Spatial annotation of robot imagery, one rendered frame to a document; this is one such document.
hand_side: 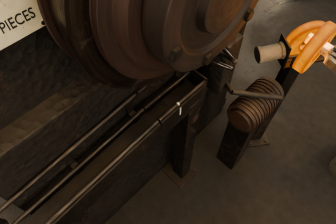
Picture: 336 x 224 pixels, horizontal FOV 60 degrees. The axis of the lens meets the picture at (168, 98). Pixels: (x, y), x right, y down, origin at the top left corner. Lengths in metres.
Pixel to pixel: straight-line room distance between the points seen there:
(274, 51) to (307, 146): 0.79
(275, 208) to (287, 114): 0.54
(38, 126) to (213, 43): 0.40
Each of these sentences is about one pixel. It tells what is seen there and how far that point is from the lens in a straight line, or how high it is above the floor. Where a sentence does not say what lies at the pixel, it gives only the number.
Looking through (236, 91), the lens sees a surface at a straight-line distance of 1.02.
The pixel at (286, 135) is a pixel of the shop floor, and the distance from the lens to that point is 1.71.
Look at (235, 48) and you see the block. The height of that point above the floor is 0.78.
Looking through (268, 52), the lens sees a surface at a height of 0.69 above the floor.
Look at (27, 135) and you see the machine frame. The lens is 0.67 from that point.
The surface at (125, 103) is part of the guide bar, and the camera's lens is 0.79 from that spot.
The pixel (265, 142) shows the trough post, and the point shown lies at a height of 0.01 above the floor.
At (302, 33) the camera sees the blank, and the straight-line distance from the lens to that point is 1.04.
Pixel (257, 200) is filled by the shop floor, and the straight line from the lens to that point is 1.52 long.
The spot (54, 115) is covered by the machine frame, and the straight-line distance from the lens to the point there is 0.67.
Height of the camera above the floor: 1.41
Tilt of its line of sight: 56 degrees down
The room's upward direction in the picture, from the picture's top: straight up
